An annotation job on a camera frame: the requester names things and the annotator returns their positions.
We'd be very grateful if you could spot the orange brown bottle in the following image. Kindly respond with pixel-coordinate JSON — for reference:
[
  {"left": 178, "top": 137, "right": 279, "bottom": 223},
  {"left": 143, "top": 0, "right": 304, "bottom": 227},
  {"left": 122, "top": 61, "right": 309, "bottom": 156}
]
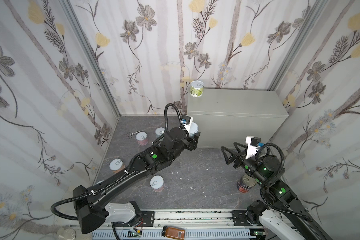
[{"left": 162, "top": 226, "right": 186, "bottom": 240}]

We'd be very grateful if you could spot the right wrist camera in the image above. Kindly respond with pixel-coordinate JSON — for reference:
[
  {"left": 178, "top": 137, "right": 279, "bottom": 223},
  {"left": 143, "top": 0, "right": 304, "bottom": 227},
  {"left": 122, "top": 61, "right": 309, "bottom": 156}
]
[{"left": 246, "top": 136, "right": 264, "bottom": 159}]

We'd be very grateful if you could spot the orange label can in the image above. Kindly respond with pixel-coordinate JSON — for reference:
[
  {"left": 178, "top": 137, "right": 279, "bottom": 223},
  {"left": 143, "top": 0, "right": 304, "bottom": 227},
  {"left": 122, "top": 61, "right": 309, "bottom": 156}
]
[{"left": 109, "top": 159, "right": 125, "bottom": 174}]

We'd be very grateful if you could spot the pink label can back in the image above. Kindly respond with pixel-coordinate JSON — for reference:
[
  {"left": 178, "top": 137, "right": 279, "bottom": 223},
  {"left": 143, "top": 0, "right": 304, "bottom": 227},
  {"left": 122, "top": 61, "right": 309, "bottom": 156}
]
[{"left": 136, "top": 132, "right": 149, "bottom": 146}]

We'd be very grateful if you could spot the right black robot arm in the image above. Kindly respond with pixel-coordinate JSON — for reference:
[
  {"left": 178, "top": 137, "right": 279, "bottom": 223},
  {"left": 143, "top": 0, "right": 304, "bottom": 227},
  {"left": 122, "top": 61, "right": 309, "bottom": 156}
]
[{"left": 221, "top": 143, "right": 331, "bottom": 240}]

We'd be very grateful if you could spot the red dark label can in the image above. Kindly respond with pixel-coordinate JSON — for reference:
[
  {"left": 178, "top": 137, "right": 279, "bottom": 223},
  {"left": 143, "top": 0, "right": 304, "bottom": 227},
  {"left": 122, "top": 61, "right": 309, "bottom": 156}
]
[{"left": 237, "top": 175, "right": 257, "bottom": 193}]

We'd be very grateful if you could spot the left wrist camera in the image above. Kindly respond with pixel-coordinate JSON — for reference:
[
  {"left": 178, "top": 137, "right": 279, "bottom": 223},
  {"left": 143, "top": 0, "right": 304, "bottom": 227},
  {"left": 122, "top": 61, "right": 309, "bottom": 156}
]
[{"left": 181, "top": 115, "right": 194, "bottom": 132}]

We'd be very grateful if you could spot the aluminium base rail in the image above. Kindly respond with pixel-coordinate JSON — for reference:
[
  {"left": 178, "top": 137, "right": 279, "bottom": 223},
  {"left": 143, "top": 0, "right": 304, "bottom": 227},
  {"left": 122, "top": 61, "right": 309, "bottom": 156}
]
[{"left": 92, "top": 209, "right": 279, "bottom": 240}]

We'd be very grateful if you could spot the grey metal cabinet box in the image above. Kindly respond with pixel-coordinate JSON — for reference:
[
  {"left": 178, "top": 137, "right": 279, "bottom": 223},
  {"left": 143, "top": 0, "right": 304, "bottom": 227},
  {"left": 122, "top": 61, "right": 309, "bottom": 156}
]
[{"left": 188, "top": 89, "right": 289, "bottom": 149}]

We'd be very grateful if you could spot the green label can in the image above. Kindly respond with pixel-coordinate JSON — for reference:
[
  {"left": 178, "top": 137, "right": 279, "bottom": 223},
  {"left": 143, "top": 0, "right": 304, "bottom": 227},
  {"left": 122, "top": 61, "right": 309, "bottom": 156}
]
[{"left": 190, "top": 80, "right": 204, "bottom": 98}]

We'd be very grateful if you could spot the pink label can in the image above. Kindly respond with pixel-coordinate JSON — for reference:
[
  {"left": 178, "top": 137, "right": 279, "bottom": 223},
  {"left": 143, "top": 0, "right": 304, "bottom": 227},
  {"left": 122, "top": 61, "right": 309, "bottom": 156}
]
[
  {"left": 150, "top": 176, "right": 165, "bottom": 192},
  {"left": 136, "top": 132, "right": 149, "bottom": 146}
]

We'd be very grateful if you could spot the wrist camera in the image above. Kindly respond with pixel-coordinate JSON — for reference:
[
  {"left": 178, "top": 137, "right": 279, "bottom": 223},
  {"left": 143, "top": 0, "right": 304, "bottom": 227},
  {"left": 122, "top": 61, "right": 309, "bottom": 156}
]
[
  {"left": 181, "top": 115, "right": 194, "bottom": 132},
  {"left": 246, "top": 136, "right": 264, "bottom": 159}
]

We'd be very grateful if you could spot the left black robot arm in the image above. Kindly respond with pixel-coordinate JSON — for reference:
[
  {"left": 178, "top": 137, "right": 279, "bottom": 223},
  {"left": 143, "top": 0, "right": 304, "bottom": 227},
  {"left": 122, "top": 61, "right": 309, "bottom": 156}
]
[{"left": 51, "top": 103, "right": 200, "bottom": 234}]

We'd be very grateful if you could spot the teal can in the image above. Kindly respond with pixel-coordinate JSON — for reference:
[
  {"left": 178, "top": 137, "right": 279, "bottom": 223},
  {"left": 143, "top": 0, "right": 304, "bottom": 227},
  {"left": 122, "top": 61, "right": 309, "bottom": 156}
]
[
  {"left": 155, "top": 127, "right": 165, "bottom": 140},
  {"left": 189, "top": 122, "right": 199, "bottom": 137}
]

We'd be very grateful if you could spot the pink label can front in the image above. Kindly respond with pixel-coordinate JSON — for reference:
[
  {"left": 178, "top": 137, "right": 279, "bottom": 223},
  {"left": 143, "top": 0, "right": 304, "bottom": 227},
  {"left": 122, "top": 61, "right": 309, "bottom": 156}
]
[{"left": 150, "top": 176, "right": 165, "bottom": 192}]

